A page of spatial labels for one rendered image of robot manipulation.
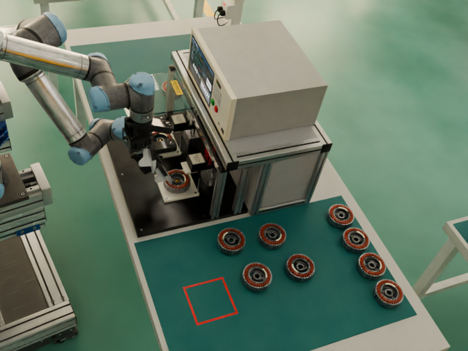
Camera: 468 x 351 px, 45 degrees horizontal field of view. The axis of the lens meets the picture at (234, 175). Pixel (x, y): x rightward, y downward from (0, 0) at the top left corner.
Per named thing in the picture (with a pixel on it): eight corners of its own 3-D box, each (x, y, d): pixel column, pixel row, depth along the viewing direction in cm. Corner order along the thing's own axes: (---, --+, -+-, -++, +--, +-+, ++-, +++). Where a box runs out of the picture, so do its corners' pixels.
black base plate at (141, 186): (137, 237, 219) (137, 235, 217) (100, 127, 256) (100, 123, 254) (247, 213, 235) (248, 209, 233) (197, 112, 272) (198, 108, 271)
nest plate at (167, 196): (164, 203, 229) (164, 201, 228) (154, 176, 238) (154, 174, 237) (198, 196, 235) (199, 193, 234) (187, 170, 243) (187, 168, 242)
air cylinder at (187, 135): (187, 147, 252) (189, 138, 248) (182, 136, 257) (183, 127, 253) (198, 145, 254) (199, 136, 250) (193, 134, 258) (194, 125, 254)
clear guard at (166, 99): (131, 128, 222) (131, 117, 218) (117, 89, 236) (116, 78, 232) (208, 115, 233) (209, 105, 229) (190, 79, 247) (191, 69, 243)
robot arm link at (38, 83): (3, 40, 173) (91, 166, 194) (27, 24, 180) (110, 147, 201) (-16, 49, 180) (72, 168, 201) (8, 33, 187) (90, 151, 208)
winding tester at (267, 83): (223, 141, 209) (231, 99, 194) (186, 69, 234) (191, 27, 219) (315, 125, 222) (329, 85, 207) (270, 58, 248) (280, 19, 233)
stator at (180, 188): (166, 196, 230) (167, 190, 228) (160, 176, 237) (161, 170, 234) (193, 192, 234) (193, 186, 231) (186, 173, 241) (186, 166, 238)
